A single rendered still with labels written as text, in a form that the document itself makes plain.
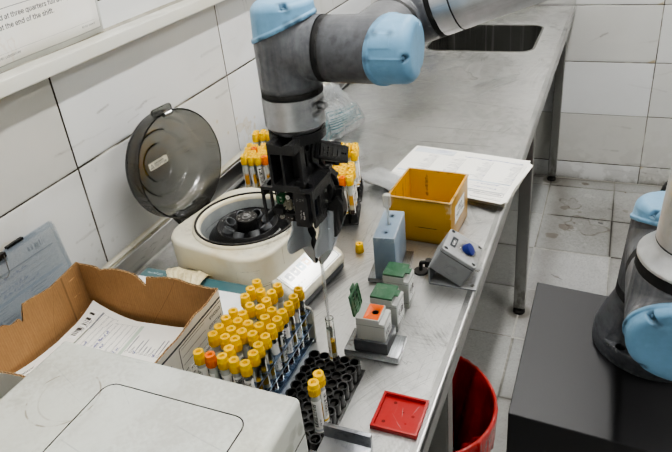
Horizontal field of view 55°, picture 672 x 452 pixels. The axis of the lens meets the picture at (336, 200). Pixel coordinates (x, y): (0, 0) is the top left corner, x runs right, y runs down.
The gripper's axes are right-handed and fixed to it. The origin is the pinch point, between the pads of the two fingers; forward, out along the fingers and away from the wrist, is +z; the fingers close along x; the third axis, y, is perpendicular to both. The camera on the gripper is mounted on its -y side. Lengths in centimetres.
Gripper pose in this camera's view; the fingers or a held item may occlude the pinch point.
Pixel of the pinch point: (320, 252)
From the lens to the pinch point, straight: 90.6
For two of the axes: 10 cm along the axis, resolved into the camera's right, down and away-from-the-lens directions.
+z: 0.9, 8.7, 4.8
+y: -3.7, 4.7, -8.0
